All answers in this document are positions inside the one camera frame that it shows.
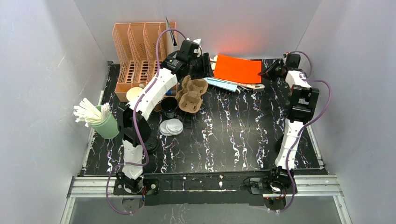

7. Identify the black cup lid left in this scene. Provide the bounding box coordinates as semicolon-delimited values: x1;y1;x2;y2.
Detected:
144;137;160;154

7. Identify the orange paper bag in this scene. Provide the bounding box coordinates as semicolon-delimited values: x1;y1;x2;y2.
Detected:
214;55;262;84

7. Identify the light blue paper bag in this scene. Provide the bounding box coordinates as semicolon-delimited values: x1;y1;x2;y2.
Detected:
204;77;240;94

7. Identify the grey folder in organizer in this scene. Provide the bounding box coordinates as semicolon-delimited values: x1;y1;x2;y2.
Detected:
165;17;178;55

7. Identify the white cup lid underneath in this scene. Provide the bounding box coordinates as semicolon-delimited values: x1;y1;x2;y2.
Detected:
159;120;172;136

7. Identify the black cup lid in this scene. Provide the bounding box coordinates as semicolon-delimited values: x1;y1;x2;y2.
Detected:
275;135;284;154
144;137;160;154

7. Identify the orange plastic file organizer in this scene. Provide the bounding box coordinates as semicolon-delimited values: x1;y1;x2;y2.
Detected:
113;21;177;102

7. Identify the white wrapped straws bundle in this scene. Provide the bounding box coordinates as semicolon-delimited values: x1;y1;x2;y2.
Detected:
73;98;110;127

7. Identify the white cup lid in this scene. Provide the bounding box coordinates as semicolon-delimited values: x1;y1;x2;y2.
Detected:
166;119;184;135

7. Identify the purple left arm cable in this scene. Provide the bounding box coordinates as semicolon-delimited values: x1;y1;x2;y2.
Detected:
106;28;188;216

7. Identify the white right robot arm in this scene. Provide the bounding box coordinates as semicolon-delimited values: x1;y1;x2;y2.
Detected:
258;51;320;191

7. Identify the black paper cup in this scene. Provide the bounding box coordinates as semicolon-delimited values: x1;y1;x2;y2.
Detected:
160;97;178;119

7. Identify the brown pulp cup carrier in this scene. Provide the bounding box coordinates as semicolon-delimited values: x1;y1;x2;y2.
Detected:
175;76;209;114

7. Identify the black cup lid right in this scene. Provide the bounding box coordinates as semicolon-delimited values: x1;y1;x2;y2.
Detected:
275;135;284;154

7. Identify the aluminium rail frame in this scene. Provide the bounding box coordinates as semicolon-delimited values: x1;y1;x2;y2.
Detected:
61;173;351;224

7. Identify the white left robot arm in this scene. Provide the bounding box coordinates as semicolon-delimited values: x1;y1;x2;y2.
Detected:
117;39;213;181

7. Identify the green straw holder cup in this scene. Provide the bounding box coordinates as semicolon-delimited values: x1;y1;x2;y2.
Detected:
90;109;120;139

